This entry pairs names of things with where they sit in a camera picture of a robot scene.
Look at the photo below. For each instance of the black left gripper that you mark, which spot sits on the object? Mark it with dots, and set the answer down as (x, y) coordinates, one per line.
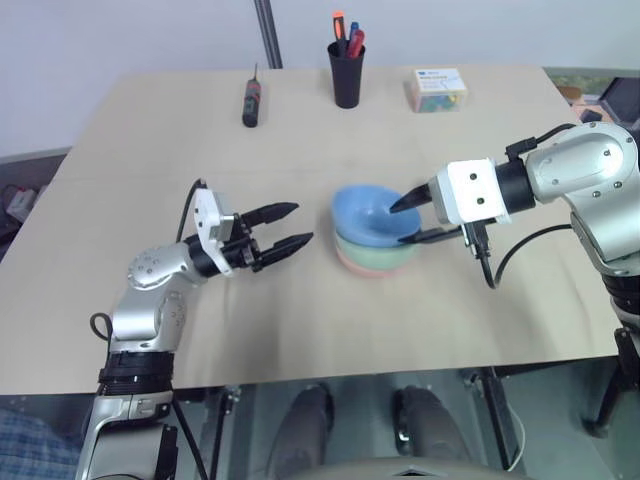
(247, 247)

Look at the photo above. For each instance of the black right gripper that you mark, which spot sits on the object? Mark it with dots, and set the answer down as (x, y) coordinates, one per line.
(433, 210)

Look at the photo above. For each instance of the blue bowl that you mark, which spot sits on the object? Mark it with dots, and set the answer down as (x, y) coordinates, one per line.
(362, 212)

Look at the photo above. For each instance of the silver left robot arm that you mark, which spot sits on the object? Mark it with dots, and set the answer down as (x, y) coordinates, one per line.
(150, 310)

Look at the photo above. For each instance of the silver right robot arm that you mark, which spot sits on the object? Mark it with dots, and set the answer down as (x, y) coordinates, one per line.
(580, 160)

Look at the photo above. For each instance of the green bowl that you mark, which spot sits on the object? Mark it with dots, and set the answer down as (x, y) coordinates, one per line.
(372, 257)

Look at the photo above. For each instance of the pink bowl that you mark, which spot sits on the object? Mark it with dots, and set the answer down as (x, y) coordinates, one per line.
(372, 274)

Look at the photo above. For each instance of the clear box of coloured pins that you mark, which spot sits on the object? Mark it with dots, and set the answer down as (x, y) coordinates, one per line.
(436, 90)

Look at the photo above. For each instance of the black and red screwdriver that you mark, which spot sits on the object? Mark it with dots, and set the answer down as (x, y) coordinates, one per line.
(252, 102)

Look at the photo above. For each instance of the black pen cup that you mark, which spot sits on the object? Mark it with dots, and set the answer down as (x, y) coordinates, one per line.
(346, 80)

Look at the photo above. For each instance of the red pen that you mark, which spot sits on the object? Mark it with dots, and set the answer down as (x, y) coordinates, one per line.
(356, 42)

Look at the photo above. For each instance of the grey metal pole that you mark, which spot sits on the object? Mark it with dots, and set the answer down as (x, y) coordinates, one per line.
(269, 35)

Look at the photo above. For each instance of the blue pen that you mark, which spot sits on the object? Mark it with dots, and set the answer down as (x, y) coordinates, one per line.
(354, 31)

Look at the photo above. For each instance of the metal table leg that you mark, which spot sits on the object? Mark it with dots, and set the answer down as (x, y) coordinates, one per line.
(222, 430)
(492, 415)

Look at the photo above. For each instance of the black monitor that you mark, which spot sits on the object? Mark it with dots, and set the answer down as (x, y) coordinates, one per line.
(622, 100)

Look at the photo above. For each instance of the grey robot torso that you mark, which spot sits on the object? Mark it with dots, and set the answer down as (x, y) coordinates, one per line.
(415, 470)

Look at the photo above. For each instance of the black stand leg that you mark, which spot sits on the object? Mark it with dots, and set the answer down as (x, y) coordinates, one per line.
(612, 385)

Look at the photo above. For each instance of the blue plaid cloth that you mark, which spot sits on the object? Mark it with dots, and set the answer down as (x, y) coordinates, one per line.
(35, 445)

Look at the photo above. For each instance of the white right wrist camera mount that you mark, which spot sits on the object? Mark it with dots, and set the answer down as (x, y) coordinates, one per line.
(470, 192)

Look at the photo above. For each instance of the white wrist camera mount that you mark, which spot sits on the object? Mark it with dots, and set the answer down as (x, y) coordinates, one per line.
(470, 192)
(206, 210)

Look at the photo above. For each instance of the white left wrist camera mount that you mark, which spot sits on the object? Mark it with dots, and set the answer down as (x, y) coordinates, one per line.
(206, 210)

